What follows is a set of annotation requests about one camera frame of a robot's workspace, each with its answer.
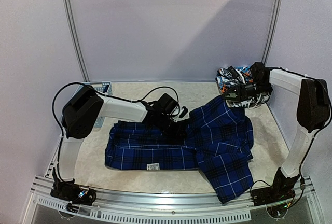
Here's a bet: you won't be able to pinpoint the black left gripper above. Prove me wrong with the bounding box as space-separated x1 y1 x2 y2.
157 114 188 139

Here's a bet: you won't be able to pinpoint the blue plaid flannel shirt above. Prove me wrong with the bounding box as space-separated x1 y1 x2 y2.
104 96 254 203

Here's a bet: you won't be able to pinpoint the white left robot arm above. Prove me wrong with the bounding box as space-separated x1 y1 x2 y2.
55 82 188 200

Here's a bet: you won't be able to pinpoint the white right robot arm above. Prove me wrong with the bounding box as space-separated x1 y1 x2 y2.
216 62 331 179

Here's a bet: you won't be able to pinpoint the black white printed folded garment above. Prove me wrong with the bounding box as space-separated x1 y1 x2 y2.
226 94 270 109

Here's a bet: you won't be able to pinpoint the colourful patterned folded shorts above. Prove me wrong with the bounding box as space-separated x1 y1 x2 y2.
215 66 253 95

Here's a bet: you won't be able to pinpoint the light blue perforated plastic basket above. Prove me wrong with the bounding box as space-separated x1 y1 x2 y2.
82 80 113 129

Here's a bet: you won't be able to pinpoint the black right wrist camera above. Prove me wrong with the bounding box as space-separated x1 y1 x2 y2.
227 66 245 84

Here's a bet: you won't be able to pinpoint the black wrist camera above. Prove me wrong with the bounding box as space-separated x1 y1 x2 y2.
227 66 245 84
157 93 178 115

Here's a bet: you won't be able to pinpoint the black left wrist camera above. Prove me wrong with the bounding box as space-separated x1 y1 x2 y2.
157 93 178 115

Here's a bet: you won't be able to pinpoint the aluminium front frame rail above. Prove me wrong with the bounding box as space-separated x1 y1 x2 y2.
21 176 325 223

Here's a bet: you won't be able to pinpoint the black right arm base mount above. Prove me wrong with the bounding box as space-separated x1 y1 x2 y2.
250 168 306 209

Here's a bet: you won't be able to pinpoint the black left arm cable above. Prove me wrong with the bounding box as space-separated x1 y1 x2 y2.
51 82 189 180

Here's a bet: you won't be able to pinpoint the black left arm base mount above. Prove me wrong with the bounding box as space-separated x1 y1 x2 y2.
50 169 96 206

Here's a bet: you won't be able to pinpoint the right aluminium corner post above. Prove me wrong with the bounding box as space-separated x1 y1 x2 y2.
261 0 282 65

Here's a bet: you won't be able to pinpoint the aluminium corner post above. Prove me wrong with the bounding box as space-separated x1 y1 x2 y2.
63 0 90 82
261 0 282 65

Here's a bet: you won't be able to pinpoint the left aluminium corner post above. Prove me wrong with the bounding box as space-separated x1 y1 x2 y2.
63 0 90 82

